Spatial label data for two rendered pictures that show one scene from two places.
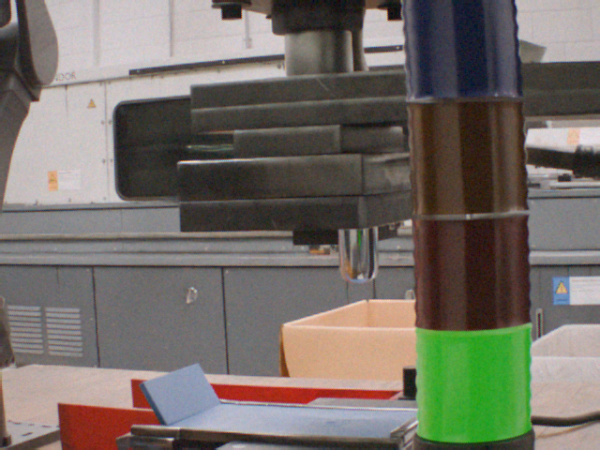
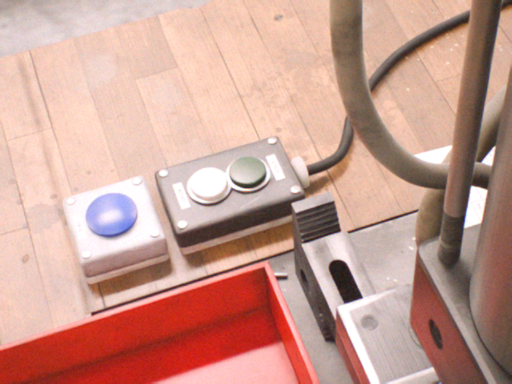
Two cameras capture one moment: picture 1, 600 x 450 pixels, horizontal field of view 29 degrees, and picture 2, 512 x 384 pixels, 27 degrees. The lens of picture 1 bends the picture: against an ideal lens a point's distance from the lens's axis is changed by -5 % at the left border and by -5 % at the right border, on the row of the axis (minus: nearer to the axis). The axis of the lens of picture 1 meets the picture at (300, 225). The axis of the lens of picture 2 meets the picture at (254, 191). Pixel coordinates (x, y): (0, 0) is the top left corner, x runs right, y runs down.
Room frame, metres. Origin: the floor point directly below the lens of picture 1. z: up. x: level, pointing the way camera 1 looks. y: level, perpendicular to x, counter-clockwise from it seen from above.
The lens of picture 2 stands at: (0.59, 0.18, 1.59)
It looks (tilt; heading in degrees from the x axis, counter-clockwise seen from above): 52 degrees down; 323
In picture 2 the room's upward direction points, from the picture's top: 6 degrees counter-clockwise
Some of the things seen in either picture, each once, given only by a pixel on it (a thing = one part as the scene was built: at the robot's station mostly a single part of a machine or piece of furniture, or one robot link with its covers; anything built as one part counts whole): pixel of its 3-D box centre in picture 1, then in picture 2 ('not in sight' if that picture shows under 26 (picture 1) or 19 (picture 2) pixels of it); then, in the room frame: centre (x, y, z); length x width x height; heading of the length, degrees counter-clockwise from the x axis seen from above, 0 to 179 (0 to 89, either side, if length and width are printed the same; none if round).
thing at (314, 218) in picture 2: not in sight; (327, 267); (0.89, -0.11, 0.95); 0.06 x 0.03 x 0.09; 157
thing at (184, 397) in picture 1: (283, 401); not in sight; (0.69, 0.01, 1.00); 0.15 x 0.07 x 0.03; 67
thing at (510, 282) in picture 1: (472, 269); not in sight; (0.38, -0.05, 1.10); 0.04 x 0.04 x 0.03
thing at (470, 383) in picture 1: (474, 379); not in sight; (0.38, -0.05, 1.07); 0.04 x 0.04 x 0.03
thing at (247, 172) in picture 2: not in sight; (248, 177); (1.00, -0.13, 0.93); 0.03 x 0.03 x 0.02
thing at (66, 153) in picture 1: (253, 142); not in sight; (6.28, 0.22, 1.24); 2.95 x 0.98 x 0.90; 63
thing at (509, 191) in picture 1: (468, 157); not in sight; (0.38, -0.05, 1.14); 0.04 x 0.04 x 0.03
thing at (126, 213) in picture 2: not in sight; (112, 218); (1.05, -0.03, 0.93); 0.04 x 0.04 x 0.02
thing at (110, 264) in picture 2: not in sight; (118, 238); (1.05, -0.03, 0.90); 0.07 x 0.07 x 0.06; 67
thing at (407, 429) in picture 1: (416, 441); not in sight; (0.66, -0.06, 0.98); 0.07 x 0.01 x 0.03; 157
